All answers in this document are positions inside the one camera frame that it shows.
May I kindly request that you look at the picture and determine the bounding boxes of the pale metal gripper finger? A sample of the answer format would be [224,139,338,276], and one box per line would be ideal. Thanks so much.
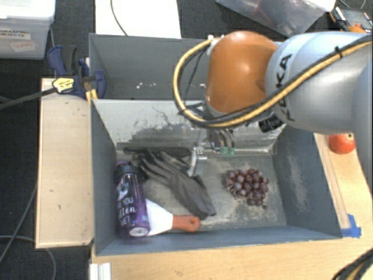
[193,154,209,177]
[186,146,202,177]

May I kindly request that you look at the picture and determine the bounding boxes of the dark grey glove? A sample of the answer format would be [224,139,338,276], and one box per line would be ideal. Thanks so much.
[128,149,217,221]

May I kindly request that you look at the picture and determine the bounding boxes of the dark red grape bunch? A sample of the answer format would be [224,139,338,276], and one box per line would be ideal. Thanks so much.
[224,168,270,210]

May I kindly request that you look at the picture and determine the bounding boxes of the grey metal bin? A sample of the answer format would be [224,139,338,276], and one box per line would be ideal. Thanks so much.
[88,33,343,257]

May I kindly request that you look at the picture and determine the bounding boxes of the purple plastic water bottle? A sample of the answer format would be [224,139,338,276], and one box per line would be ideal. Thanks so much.
[114,161,152,239]

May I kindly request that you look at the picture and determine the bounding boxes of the orange fruit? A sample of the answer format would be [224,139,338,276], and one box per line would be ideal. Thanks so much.
[328,133,357,155]

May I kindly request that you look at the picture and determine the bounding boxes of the pale wood board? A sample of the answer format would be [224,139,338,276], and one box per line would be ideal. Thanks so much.
[34,78,96,249]

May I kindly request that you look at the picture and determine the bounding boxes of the black cylinder on white bracket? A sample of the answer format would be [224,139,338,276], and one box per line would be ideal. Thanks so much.
[258,113,284,133]

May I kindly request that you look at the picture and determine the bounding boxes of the white spatula with orange handle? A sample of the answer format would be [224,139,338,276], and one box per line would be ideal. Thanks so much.
[144,198,202,237]

